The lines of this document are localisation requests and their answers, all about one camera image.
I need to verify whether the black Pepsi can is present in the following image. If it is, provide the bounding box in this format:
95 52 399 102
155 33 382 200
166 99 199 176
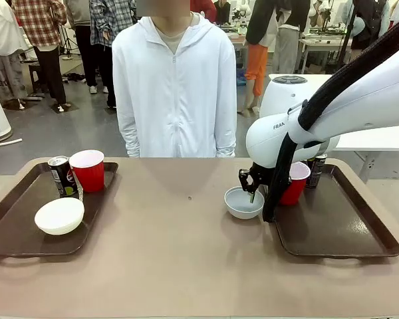
305 153 329 189

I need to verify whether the person in grey trousers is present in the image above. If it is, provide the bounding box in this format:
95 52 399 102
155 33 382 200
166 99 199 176
271 0 312 76

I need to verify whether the person in orange trousers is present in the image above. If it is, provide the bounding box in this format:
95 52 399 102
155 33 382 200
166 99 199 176
241 0 282 114

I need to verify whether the brown plastic tray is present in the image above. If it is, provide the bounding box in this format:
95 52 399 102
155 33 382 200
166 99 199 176
0 161 120 257
269 163 399 259

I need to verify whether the white bowl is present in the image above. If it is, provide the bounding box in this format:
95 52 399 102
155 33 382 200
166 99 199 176
223 185 265 221
34 197 86 237

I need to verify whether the red plastic cup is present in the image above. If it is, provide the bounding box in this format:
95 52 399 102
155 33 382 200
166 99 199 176
68 149 106 193
278 161 312 206

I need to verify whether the person in red plaid shirt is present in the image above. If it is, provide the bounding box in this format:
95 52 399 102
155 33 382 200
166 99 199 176
12 0 69 113

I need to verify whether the white desk with grey legs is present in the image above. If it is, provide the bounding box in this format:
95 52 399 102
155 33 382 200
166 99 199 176
299 28 353 74

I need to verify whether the black stool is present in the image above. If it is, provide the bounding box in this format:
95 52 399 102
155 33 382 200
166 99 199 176
27 62 44 94

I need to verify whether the black can with green print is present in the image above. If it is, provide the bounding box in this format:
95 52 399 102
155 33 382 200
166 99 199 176
47 155 78 199

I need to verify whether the person in white shirt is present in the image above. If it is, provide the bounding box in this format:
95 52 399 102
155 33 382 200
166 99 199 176
0 0 30 104

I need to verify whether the person in black jacket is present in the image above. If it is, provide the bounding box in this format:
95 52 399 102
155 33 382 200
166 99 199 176
347 0 390 61

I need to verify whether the person in white hoodie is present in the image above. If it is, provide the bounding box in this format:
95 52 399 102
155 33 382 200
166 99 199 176
111 0 238 159

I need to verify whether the black pole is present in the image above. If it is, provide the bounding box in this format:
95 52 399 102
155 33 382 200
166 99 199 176
334 0 357 72

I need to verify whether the person in black trousers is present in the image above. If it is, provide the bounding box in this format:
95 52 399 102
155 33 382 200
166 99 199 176
65 0 101 94

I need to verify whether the white table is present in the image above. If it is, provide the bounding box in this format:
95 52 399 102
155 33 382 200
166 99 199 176
268 73 399 154

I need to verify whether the person in blue plaid shirt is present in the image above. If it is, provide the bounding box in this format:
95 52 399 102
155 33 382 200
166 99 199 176
88 0 138 110

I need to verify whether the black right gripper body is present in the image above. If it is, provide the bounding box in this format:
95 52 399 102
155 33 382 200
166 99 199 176
248 162 271 194

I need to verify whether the black cable sleeve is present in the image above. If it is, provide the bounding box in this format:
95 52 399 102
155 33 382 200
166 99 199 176
262 13 399 224

